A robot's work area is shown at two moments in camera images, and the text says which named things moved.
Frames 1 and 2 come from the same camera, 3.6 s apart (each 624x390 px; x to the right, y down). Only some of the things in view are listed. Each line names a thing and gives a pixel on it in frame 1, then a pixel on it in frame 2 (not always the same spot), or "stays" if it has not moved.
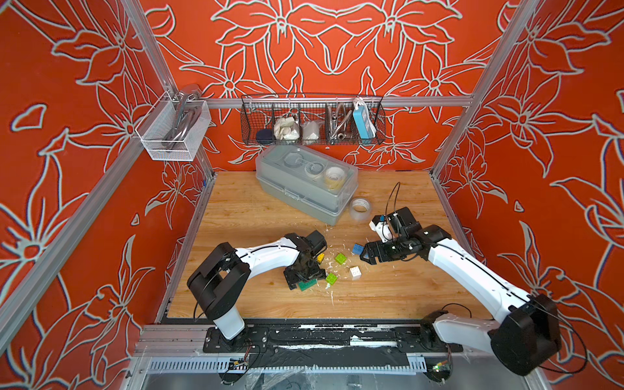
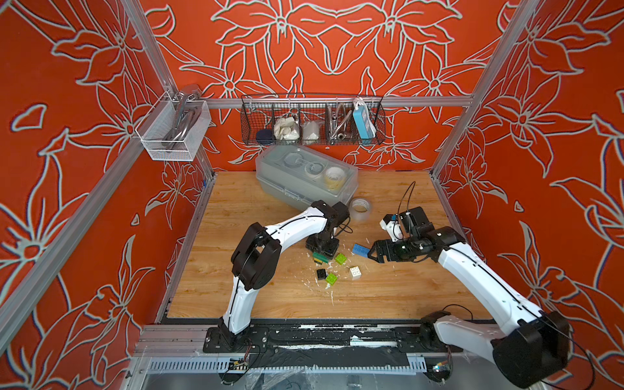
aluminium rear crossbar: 338,102 stays
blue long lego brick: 357,249 stays
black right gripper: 380,256 stays
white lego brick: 355,273 stays
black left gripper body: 312,270 -> 325,245
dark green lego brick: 305,285 -> 321,257
